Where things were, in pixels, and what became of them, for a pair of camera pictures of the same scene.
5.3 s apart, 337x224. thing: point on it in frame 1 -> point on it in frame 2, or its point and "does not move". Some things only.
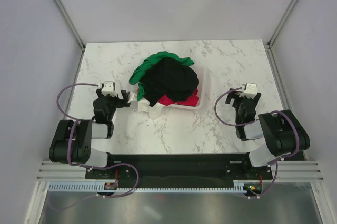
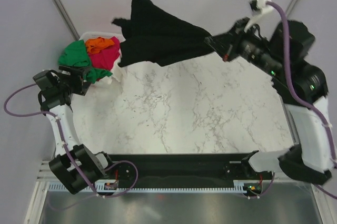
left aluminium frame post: x=62 y=10 does not move
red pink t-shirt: x=191 y=101 -> x=106 y=57
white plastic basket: x=200 y=71 -> x=95 y=34
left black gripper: x=121 y=102 -> x=76 y=77
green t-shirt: x=136 y=78 -> x=75 y=53
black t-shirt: x=169 y=77 -> x=152 y=37
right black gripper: x=234 y=94 -> x=222 y=43
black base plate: x=179 y=170 does not move
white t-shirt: x=157 y=111 -> x=119 y=74
